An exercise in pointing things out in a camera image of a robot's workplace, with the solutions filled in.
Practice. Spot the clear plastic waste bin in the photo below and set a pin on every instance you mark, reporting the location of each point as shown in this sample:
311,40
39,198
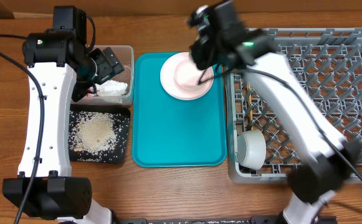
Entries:
125,55

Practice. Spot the grey dishwasher rack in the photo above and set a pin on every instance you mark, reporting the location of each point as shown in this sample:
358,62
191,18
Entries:
328,64

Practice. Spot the black food waste tray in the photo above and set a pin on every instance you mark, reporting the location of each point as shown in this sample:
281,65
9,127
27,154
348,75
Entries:
121,155

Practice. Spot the white napkin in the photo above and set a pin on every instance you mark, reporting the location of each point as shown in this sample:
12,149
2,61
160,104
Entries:
112,88

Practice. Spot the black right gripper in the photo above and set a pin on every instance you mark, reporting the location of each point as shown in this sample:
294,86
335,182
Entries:
196,53

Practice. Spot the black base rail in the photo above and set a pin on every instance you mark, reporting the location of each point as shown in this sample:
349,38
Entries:
271,219

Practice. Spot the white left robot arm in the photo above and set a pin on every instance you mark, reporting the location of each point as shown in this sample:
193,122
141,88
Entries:
62,66

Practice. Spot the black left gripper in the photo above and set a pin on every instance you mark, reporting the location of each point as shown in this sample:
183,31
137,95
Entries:
80,90

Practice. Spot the teal serving tray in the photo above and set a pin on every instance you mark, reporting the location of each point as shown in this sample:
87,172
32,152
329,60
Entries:
168,132

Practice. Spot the grey rice bowl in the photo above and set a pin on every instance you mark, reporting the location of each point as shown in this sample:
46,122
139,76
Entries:
251,149

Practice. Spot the cooked white rice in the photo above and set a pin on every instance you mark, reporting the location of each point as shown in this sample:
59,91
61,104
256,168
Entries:
95,132

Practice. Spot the large pink plate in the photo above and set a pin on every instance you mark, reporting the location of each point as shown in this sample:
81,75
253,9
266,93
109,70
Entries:
173,89

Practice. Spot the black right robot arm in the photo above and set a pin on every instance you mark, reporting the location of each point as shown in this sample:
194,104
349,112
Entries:
327,157

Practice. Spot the small pink bowl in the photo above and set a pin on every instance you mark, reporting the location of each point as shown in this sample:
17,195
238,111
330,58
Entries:
187,75

